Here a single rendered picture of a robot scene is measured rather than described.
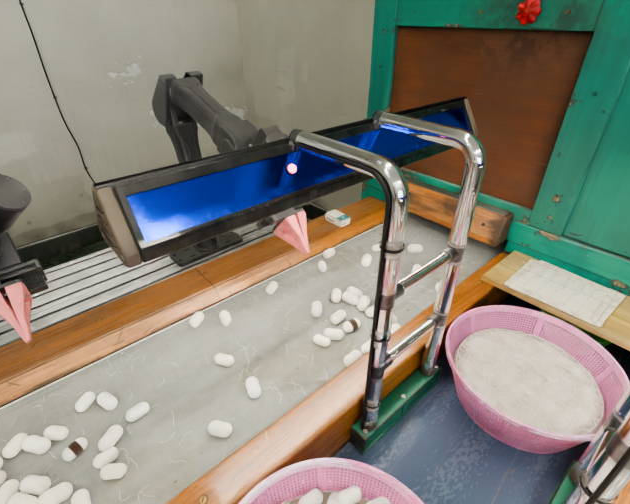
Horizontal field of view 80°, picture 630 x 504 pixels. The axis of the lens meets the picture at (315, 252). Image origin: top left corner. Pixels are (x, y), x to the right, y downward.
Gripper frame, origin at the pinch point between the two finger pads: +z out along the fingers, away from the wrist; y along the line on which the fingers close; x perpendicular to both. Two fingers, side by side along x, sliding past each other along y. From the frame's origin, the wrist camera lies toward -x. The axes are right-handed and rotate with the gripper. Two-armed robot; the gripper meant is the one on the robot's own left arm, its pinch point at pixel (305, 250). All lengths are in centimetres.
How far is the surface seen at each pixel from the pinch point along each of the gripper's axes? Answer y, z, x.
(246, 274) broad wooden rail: -6.6, -3.1, 14.8
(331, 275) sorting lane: 8.9, 6.2, 9.5
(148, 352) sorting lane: -30.6, 2.6, 12.6
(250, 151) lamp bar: -17.5, -8.1, -27.0
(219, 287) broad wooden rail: -13.2, -2.9, 14.8
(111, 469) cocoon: -41.8, 15.0, -0.3
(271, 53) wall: 117, -139, 99
